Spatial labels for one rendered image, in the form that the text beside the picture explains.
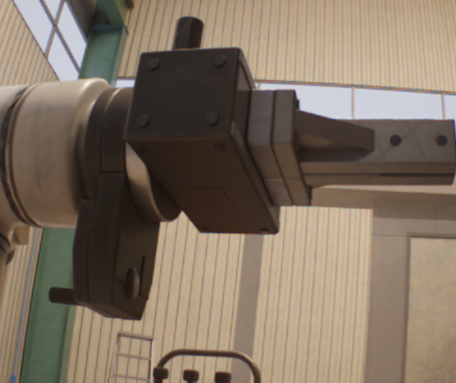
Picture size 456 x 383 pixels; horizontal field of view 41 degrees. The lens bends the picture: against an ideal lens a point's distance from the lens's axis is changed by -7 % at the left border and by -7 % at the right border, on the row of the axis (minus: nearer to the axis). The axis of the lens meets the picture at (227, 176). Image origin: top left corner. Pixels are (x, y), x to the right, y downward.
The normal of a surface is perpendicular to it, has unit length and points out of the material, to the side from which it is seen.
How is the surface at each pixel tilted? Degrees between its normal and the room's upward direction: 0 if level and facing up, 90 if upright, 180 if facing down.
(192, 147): 180
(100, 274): 112
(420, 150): 90
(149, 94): 90
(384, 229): 90
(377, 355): 90
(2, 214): 162
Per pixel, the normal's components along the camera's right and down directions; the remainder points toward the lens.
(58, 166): -0.24, 0.18
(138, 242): 0.97, 0.00
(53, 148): -0.26, -0.08
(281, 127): -0.22, -0.40
